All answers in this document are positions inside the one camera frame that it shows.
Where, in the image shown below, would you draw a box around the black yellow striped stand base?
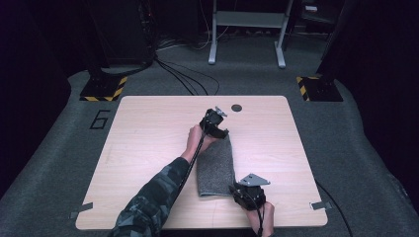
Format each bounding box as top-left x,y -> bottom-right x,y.
295,75 -> 344,103
79,75 -> 128,103

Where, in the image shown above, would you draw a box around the grey tape strip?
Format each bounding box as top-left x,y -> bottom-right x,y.
69,201 -> 94,220
309,200 -> 333,211

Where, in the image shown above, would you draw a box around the hand-held gripper cable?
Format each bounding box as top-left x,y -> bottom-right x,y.
243,194 -> 266,237
177,122 -> 209,198

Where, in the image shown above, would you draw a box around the black floor cable bundle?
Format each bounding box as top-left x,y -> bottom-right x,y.
154,57 -> 221,97

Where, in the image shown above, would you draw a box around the person's right hand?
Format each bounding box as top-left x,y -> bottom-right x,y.
245,200 -> 276,237

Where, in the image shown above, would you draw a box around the black cable beside table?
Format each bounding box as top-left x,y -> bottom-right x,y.
315,181 -> 354,237

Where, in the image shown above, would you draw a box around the black cabinet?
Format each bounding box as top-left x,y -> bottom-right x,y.
87,0 -> 156,67

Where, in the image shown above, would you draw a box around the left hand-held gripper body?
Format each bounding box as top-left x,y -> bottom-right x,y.
199,106 -> 228,136

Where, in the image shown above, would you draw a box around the right hand-held gripper cable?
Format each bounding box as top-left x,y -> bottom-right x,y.
243,194 -> 266,237

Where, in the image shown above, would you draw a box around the person's left hand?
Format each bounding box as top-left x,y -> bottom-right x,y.
180,123 -> 218,163

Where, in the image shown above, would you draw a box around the white floor cables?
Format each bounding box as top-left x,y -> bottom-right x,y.
157,26 -> 230,52

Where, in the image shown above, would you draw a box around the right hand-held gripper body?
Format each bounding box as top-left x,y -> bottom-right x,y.
234,173 -> 271,211

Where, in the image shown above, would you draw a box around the grey cloth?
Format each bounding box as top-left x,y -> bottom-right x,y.
196,132 -> 236,198

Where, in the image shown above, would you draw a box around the left hand-held gripper cable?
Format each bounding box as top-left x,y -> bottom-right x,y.
177,122 -> 209,198

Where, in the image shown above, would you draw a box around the dark curtain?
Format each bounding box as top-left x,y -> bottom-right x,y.
324,0 -> 419,211
0,0 -> 100,201

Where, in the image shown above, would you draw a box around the white metal desk frame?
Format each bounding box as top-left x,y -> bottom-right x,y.
208,0 -> 294,69

